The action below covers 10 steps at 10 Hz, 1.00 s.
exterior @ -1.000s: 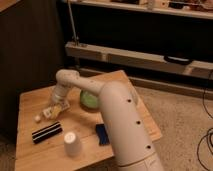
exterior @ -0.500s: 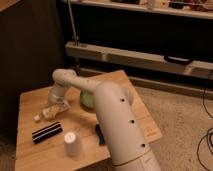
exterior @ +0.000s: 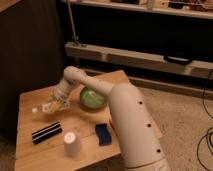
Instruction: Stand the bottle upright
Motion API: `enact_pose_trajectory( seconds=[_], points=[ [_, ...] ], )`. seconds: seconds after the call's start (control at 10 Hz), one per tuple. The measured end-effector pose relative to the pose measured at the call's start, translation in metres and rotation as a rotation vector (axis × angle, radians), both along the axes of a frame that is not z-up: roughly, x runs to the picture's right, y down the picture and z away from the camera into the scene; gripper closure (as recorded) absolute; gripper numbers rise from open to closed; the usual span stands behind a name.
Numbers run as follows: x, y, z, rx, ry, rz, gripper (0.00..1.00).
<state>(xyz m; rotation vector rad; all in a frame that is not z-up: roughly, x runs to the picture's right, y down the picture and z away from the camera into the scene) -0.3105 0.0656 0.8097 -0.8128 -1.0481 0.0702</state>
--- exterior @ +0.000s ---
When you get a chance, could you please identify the blue sponge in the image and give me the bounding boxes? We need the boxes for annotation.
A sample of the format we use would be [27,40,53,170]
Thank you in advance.
[95,123,112,146]

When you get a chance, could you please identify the metal pole stand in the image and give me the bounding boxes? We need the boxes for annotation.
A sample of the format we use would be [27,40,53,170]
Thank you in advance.
[66,0,84,46]

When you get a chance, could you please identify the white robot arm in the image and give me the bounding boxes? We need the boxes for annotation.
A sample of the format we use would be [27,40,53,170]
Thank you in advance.
[52,66,171,171]

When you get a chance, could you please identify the wooden table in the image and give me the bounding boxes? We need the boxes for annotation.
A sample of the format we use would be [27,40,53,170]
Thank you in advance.
[13,69,163,171]

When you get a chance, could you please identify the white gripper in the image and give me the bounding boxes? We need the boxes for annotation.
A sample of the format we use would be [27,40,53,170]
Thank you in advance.
[48,79,74,112]

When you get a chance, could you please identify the black white striped cloth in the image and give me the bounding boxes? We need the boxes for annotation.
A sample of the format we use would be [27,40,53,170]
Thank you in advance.
[32,122,62,144]

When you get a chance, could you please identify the black cables on floor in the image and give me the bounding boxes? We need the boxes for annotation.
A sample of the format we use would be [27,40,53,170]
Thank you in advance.
[196,69,213,164]

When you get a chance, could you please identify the green bowl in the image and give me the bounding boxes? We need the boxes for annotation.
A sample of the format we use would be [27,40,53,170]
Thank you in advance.
[80,87,107,110]

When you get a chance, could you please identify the white upside-down cup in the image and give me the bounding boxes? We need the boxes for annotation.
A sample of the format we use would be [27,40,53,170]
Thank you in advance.
[64,132,82,157]

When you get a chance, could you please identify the wooden shelf rail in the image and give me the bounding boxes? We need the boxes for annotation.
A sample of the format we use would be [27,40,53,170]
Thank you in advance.
[65,42,213,78]

